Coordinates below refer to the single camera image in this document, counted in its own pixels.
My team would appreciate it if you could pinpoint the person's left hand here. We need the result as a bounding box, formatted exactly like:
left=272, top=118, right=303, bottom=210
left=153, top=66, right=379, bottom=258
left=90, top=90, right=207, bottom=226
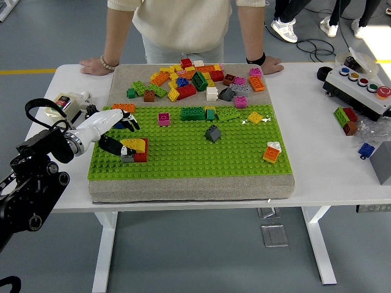
left=261, top=56, right=285, bottom=75

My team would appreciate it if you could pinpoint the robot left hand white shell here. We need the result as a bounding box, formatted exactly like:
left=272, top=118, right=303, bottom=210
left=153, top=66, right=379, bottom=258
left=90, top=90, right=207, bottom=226
left=73, top=109, right=141, bottom=157

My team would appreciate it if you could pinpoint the person's right hand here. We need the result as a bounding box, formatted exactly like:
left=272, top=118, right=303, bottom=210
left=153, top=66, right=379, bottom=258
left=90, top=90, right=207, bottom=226
left=79, top=57, right=107, bottom=75

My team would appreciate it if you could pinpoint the dark grey sloped brick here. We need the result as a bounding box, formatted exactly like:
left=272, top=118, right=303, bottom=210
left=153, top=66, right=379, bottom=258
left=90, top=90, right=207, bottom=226
left=205, top=125, right=221, bottom=143
left=218, top=87, right=235, bottom=101

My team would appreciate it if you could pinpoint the green studded baseplate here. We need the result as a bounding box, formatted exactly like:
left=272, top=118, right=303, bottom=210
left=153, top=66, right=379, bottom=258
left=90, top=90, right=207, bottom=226
left=87, top=104, right=293, bottom=180

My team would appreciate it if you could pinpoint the lime green eight-stud brick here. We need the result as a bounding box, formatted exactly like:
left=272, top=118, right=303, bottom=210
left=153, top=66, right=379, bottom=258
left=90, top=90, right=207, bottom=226
left=131, top=80, right=151, bottom=97
left=333, top=107, right=349, bottom=128
left=145, top=84, right=168, bottom=99

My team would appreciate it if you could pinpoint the yellow four-stud brick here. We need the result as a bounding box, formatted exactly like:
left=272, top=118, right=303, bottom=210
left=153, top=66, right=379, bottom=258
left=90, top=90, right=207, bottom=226
left=247, top=110, right=263, bottom=125

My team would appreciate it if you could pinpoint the lime green flat plate brick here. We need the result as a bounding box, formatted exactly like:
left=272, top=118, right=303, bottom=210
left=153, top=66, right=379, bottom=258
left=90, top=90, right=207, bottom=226
left=216, top=107, right=242, bottom=123

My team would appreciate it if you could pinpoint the dark green eight-stud brick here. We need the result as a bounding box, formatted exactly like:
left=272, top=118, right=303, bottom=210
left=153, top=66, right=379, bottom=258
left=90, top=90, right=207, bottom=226
left=181, top=106, right=206, bottom=121
left=191, top=70, right=210, bottom=92

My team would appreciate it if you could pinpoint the orange four-stud brick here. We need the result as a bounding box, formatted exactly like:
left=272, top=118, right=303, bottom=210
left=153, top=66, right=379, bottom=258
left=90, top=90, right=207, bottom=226
left=262, top=146, right=280, bottom=164

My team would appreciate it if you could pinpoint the red building brick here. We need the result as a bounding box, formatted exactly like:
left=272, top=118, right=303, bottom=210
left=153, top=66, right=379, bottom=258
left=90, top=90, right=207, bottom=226
left=342, top=107, right=359, bottom=123

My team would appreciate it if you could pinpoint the black wristband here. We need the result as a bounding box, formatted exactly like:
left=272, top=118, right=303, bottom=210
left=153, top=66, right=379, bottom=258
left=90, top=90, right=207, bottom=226
left=246, top=51, right=266, bottom=65

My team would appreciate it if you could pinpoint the background person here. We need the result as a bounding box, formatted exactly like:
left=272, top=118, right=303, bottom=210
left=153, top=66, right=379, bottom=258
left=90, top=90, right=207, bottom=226
left=320, top=0, right=382, bottom=40
left=271, top=0, right=306, bottom=43

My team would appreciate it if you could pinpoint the white push-button control box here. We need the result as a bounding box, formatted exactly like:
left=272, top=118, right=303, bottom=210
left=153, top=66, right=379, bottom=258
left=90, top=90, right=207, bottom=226
left=323, top=65, right=391, bottom=123

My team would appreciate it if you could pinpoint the round translucent lidded container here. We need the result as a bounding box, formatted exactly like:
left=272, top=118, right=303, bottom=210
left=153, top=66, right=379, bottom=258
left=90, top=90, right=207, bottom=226
left=335, top=47, right=379, bottom=77

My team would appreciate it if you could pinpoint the grey-brown cushion mat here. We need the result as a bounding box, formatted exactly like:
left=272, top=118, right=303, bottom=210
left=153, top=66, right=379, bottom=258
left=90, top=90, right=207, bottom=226
left=88, top=63, right=296, bottom=204

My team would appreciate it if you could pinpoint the clear plastic bag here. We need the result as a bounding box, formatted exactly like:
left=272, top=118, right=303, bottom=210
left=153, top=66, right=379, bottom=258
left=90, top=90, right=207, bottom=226
left=356, top=117, right=391, bottom=144

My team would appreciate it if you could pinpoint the white table leg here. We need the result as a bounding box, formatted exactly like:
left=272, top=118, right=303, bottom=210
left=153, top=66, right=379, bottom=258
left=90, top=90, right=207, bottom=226
left=301, top=206, right=337, bottom=286
left=91, top=211, right=119, bottom=293

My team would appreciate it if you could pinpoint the clear floor socket cover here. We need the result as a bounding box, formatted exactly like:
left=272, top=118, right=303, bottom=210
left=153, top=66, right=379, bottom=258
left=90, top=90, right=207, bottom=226
left=257, top=206, right=283, bottom=219
left=260, top=224, right=290, bottom=248

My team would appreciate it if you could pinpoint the grey box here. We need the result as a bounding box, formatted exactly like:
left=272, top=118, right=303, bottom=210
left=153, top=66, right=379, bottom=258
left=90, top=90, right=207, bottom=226
left=368, top=140, right=391, bottom=186

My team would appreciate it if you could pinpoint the under-table control panel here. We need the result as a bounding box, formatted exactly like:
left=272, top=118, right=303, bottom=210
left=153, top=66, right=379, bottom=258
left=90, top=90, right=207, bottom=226
left=356, top=203, right=391, bottom=214

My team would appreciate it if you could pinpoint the bead bracelet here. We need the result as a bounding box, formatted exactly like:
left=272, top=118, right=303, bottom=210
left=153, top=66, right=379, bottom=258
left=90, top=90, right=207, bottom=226
left=100, top=54, right=120, bottom=73

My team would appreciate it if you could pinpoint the cream switch box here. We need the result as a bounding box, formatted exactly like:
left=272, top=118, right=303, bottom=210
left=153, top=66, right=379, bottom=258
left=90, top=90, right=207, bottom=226
left=45, top=92, right=82, bottom=121

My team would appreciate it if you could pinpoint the black ring roll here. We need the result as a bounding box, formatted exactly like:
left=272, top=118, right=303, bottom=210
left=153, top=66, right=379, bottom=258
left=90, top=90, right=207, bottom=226
left=316, top=66, right=336, bottom=82

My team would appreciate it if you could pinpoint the white furniture frame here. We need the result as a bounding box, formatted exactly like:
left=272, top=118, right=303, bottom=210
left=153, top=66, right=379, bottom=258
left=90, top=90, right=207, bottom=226
left=0, top=0, right=19, bottom=23

